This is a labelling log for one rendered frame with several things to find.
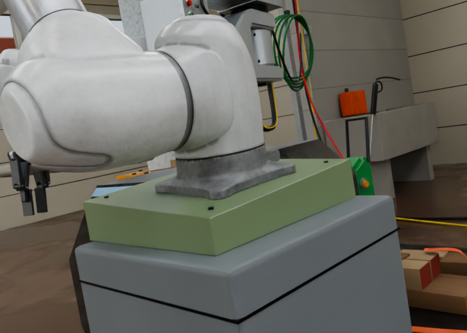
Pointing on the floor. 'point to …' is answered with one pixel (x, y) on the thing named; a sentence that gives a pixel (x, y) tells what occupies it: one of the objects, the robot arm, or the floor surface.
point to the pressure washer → (363, 165)
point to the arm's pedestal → (258, 280)
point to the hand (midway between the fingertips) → (34, 201)
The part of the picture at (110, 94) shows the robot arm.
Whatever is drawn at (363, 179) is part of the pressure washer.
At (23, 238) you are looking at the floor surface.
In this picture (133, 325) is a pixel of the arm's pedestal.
